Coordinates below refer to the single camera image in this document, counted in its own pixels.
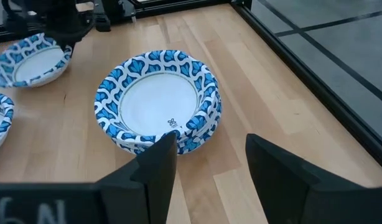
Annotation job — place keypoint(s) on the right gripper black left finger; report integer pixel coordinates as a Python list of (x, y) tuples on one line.
[(147, 186)]

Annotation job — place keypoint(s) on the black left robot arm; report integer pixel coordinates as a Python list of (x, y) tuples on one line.
[(114, 12)]

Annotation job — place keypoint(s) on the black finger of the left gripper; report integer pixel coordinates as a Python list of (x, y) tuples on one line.
[(68, 48)]

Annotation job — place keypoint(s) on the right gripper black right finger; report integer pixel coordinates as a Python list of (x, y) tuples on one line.
[(287, 193)]

